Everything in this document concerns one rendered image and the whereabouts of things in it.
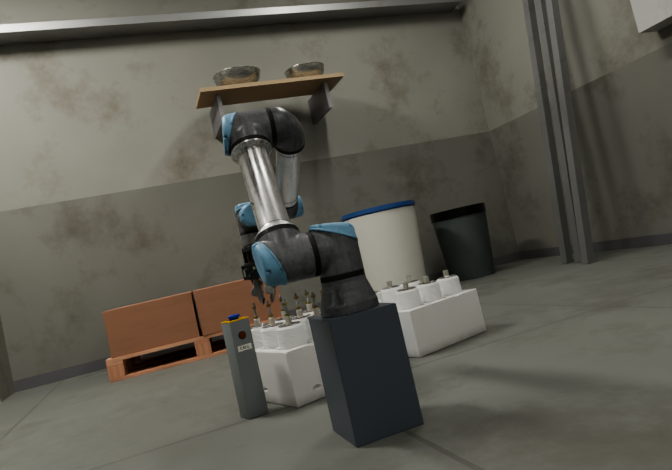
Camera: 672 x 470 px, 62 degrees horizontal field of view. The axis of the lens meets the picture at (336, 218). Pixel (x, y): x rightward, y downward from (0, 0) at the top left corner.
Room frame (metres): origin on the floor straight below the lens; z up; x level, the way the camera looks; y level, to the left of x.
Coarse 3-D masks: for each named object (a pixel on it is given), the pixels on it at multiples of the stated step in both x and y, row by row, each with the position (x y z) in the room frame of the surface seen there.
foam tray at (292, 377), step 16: (256, 352) 1.97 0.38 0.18; (272, 352) 1.88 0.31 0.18; (288, 352) 1.81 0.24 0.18; (304, 352) 1.84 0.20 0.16; (272, 368) 1.89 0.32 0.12; (288, 368) 1.80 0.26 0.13; (304, 368) 1.83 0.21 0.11; (272, 384) 1.92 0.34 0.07; (288, 384) 1.82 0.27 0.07; (304, 384) 1.83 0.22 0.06; (320, 384) 1.86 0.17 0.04; (272, 400) 1.94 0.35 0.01; (288, 400) 1.84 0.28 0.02; (304, 400) 1.82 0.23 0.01
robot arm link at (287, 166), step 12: (276, 108) 1.56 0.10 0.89; (276, 120) 1.54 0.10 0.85; (288, 120) 1.56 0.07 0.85; (288, 132) 1.56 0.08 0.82; (300, 132) 1.61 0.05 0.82; (288, 144) 1.60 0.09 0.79; (300, 144) 1.63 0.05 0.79; (276, 156) 1.70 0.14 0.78; (288, 156) 1.66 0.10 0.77; (300, 156) 1.72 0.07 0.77; (276, 168) 1.74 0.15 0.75; (288, 168) 1.71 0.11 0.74; (288, 180) 1.75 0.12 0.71; (288, 192) 1.80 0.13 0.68; (288, 204) 1.85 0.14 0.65; (300, 204) 1.91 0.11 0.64
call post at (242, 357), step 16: (240, 320) 1.82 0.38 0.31; (224, 336) 1.84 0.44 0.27; (240, 352) 1.80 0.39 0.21; (240, 368) 1.80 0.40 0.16; (256, 368) 1.83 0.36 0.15; (240, 384) 1.81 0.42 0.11; (256, 384) 1.82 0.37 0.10; (240, 400) 1.83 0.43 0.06; (256, 400) 1.82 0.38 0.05; (256, 416) 1.81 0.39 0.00
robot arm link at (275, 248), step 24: (240, 120) 1.52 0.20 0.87; (264, 120) 1.53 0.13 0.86; (240, 144) 1.49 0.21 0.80; (264, 144) 1.51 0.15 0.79; (240, 168) 1.51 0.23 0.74; (264, 168) 1.47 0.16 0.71; (264, 192) 1.44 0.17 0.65; (264, 216) 1.41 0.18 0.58; (288, 216) 1.45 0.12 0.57; (264, 240) 1.37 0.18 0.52; (288, 240) 1.36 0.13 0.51; (264, 264) 1.33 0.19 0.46; (288, 264) 1.35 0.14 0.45; (312, 264) 1.37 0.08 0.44
